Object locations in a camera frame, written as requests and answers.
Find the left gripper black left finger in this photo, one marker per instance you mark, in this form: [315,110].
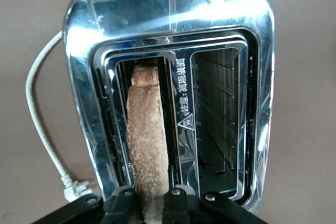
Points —
[115,208]

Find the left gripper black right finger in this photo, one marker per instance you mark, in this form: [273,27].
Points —
[199,211]

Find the toasted bread slice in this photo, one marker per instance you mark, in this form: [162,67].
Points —
[147,129]

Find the beige chrome two-slot toaster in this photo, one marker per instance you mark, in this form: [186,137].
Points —
[157,19]

